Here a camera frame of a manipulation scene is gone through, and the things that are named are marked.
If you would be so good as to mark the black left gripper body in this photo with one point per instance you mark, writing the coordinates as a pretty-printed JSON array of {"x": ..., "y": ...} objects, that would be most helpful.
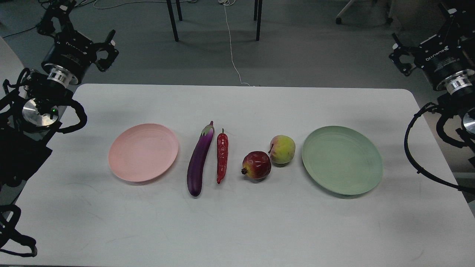
[{"x": 74, "y": 54}]

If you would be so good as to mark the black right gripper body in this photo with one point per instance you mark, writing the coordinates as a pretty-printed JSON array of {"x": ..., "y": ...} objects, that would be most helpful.
[{"x": 444, "y": 62}]

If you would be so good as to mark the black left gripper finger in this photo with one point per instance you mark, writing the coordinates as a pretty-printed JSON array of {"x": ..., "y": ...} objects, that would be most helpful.
[
  {"x": 60, "y": 10},
  {"x": 108, "y": 46}
]

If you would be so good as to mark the purple eggplant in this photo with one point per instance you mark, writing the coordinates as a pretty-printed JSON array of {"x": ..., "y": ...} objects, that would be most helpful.
[{"x": 197, "y": 161}]

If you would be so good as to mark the red chili pepper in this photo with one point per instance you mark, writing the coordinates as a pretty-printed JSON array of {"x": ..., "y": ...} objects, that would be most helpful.
[{"x": 222, "y": 155}]

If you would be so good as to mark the yellow-green peach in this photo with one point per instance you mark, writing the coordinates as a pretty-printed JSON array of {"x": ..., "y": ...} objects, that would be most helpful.
[{"x": 282, "y": 149}]

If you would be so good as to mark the red pomegranate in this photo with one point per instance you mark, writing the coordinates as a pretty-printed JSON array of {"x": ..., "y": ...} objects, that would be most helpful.
[{"x": 256, "y": 165}]

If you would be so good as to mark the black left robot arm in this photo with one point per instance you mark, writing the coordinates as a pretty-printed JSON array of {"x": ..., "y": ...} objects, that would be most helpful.
[{"x": 39, "y": 105}]

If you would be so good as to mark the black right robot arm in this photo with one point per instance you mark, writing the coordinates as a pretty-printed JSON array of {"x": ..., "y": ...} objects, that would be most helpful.
[{"x": 455, "y": 126}]

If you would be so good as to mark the white chair seat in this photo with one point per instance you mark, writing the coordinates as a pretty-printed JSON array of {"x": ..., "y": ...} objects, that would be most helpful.
[{"x": 10, "y": 65}]

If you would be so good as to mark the white office chair base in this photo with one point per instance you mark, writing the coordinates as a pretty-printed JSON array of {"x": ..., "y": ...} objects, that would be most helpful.
[{"x": 381, "y": 11}]

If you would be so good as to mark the black table leg left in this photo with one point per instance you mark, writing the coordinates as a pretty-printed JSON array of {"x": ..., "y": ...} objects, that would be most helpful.
[{"x": 171, "y": 15}]

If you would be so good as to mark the black table leg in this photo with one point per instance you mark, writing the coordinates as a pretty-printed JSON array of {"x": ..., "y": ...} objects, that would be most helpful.
[
  {"x": 171, "y": 15},
  {"x": 257, "y": 17}
]

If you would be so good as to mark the pink plate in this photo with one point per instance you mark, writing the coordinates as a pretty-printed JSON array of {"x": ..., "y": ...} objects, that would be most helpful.
[{"x": 143, "y": 152}]

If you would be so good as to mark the green plate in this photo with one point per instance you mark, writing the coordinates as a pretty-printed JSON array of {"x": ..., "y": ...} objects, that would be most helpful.
[{"x": 342, "y": 160}]

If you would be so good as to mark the black table leg right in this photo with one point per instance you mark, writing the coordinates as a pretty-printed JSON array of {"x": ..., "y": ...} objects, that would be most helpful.
[{"x": 257, "y": 17}]

